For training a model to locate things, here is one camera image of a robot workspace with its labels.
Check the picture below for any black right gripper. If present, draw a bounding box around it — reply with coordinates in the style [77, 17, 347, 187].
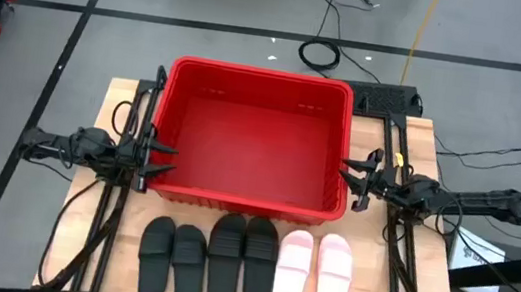
[333, 144, 415, 220]

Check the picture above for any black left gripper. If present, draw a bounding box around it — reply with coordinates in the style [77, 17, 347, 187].
[111, 117, 184, 198]

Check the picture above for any small smooth black slide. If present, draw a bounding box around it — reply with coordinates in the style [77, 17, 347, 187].
[167, 223, 212, 292]
[133, 213, 178, 292]

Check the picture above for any pale pink slide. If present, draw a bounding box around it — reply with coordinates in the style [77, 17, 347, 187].
[312, 232, 358, 292]
[272, 226, 317, 292]

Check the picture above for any large ridged black slide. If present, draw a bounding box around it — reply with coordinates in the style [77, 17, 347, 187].
[237, 215, 283, 292]
[202, 209, 249, 292]

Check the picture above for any red plastic bin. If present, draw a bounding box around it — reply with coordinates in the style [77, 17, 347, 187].
[140, 51, 365, 231]

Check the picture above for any black perforated box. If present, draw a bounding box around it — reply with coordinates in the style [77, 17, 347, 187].
[345, 78, 426, 122]

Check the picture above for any white paper sheet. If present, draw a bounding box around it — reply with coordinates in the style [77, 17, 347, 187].
[445, 225, 510, 292]

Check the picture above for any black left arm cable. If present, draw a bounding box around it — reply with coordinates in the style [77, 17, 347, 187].
[109, 98, 136, 139]

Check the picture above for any coiled black floor cable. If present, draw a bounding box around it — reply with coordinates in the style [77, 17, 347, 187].
[295, 36, 344, 76]

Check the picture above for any black frame cable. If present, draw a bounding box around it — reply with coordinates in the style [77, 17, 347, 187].
[34, 171, 104, 292]

